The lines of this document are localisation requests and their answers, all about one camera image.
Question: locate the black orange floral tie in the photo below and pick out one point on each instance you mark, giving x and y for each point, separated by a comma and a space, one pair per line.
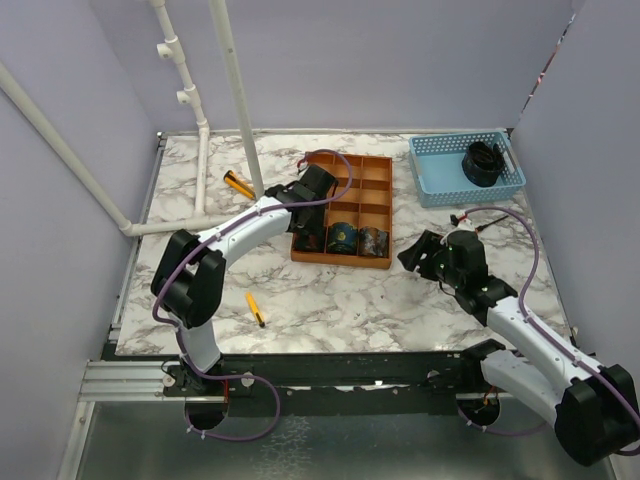
310, 242

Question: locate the small yellow black cutter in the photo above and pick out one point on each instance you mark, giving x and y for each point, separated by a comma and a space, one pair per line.
255, 310

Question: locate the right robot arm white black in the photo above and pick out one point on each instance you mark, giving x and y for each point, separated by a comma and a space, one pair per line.
592, 409

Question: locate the white PVC pipe frame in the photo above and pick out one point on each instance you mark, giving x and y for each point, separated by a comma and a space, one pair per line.
94, 78

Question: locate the rolled brown floral tie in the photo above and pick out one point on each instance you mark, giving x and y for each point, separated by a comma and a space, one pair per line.
373, 242

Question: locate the rolled navy yellow tie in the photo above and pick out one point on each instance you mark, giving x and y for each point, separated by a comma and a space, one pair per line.
342, 239

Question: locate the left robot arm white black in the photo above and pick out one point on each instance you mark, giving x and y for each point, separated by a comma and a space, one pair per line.
189, 280

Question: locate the rolled black tie in basket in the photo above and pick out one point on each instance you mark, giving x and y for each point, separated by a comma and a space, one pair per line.
483, 164

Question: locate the light blue plastic basket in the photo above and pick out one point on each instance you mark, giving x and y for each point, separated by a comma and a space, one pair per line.
435, 162

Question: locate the aluminium extrusion rail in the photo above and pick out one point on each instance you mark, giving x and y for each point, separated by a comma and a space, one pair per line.
131, 381

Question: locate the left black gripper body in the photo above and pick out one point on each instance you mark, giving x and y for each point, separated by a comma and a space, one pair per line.
316, 220

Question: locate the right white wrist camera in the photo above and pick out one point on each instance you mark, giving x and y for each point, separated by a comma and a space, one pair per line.
461, 221

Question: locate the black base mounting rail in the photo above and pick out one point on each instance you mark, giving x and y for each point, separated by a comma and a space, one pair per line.
343, 384

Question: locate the yellow utility knife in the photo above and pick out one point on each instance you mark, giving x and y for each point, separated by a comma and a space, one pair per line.
231, 179

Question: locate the orange handled screwdriver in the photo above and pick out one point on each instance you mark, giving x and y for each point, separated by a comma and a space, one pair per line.
487, 225

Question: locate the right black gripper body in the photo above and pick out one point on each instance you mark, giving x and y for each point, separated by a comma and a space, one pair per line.
436, 265

